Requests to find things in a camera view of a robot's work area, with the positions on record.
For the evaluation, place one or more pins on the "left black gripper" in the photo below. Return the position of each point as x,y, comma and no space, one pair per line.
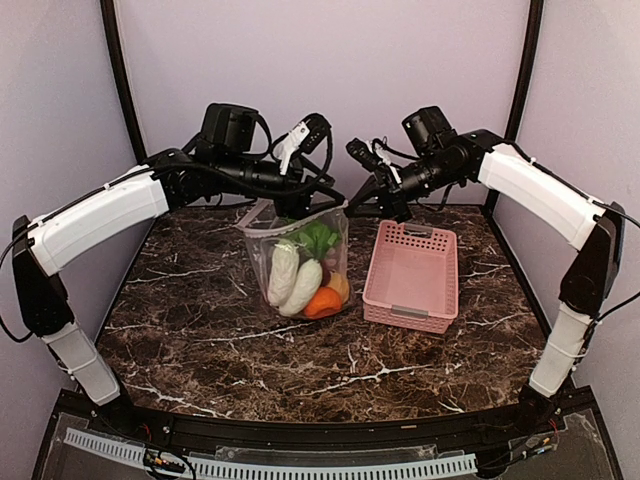
298,204

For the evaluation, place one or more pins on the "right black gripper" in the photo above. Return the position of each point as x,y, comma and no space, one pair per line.
371,187

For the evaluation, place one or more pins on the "green toy leaf vegetable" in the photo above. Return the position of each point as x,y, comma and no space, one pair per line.
315,239

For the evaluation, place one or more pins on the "clear zip top bag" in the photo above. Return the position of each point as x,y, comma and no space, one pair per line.
262,229

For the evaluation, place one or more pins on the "white toy radish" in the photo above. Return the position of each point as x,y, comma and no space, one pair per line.
284,267
307,282

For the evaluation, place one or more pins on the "yellow toy lemon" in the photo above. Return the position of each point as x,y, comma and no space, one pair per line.
341,285

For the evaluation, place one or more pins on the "orange toy tangerine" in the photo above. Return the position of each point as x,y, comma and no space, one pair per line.
325,302

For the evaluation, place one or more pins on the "red toy strawberry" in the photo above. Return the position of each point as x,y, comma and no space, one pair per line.
330,261

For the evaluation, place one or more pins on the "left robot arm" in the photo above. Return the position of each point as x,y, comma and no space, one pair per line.
217,160

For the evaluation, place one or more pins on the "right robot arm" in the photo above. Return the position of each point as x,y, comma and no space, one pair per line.
445,158

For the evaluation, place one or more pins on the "pink plastic basket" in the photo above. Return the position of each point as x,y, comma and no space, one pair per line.
412,281

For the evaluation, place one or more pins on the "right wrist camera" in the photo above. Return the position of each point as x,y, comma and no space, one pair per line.
366,154

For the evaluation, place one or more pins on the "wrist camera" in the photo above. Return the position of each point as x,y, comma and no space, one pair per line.
303,138
366,154

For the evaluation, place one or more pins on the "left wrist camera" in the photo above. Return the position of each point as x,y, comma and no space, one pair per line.
303,138

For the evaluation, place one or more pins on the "right black frame post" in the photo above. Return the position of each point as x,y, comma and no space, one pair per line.
525,72

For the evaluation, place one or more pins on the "black frame post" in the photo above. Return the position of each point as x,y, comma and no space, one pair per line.
525,72
120,77

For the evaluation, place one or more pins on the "black front rail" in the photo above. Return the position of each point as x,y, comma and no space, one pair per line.
487,432

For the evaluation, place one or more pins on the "left black frame post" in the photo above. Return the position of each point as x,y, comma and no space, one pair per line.
120,77

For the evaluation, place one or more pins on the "white slotted cable duct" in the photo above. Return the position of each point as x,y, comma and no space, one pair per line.
241,463

